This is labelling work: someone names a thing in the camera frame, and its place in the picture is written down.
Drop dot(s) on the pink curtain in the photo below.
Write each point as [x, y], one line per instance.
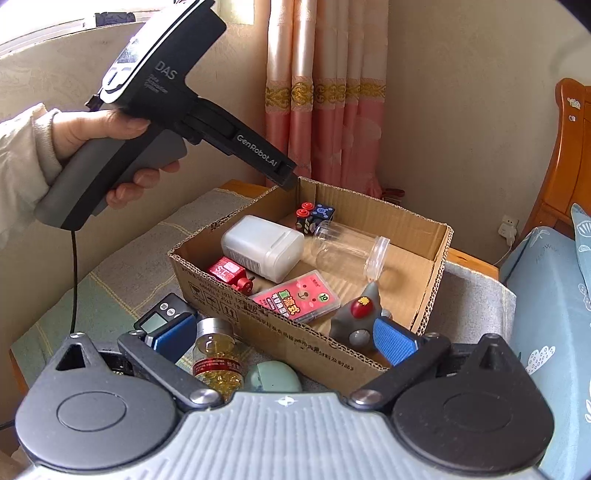
[326, 73]

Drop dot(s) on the small wooden stool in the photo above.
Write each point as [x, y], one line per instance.
[393, 195]

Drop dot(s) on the grey green checked cloth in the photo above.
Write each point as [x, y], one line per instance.
[129, 282]

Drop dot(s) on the blue floral pillow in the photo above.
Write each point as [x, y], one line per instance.
[582, 231]

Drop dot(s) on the person's left hand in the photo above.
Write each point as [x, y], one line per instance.
[67, 132]

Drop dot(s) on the blue floral bed sheet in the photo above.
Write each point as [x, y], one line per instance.
[551, 335]

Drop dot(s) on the clear plastic jar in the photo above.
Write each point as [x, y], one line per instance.
[349, 253]

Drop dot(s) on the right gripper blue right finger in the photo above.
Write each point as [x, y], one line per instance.
[411, 358]

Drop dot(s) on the black digital pocket scale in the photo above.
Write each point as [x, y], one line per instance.
[170, 312]

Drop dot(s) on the grey rubber dog toy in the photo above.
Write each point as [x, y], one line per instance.
[353, 323]

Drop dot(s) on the white plastic container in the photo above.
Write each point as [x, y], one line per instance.
[263, 247]

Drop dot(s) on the red toy robot block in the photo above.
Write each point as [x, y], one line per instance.
[232, 274]

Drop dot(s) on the left forearm white sleeve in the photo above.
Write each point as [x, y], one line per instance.
[28, 167]

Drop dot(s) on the wooden bed headboard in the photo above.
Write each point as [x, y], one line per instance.
[568, 177]

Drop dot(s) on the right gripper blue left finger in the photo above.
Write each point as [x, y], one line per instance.
[157, 364]

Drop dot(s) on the mint green round case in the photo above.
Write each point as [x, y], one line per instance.
[272, 377]

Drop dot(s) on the card box clear case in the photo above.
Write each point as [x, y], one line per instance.
[302, 299]

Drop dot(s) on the bottle of golden capsules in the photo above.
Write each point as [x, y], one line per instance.
[215, 361]

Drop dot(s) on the white wall plug charger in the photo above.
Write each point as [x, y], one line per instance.
[508, 229]

